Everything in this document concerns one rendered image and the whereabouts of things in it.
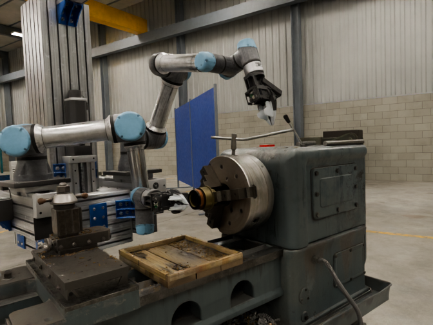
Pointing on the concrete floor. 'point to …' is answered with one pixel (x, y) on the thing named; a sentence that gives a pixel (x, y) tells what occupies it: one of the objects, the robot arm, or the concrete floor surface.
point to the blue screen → (196, 137)
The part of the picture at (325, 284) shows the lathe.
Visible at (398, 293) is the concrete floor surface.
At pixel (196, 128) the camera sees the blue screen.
